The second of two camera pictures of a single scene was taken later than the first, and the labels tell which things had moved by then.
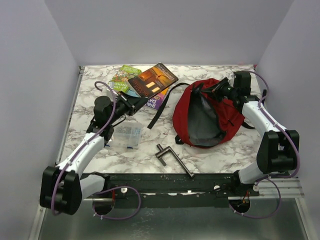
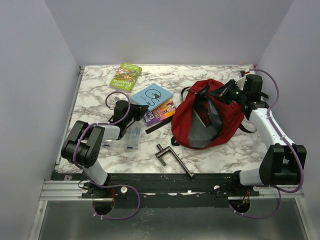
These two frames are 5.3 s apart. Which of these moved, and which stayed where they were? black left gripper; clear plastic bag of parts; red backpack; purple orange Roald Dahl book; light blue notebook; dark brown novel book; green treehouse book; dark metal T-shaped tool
Moved: dark brown novel book; purple orange Roald Dahl book; black left gripper; light blue notebook
Stayed: dark metal T-shaped tool; red backpack; green treehouse book; clear plastic bag of parts
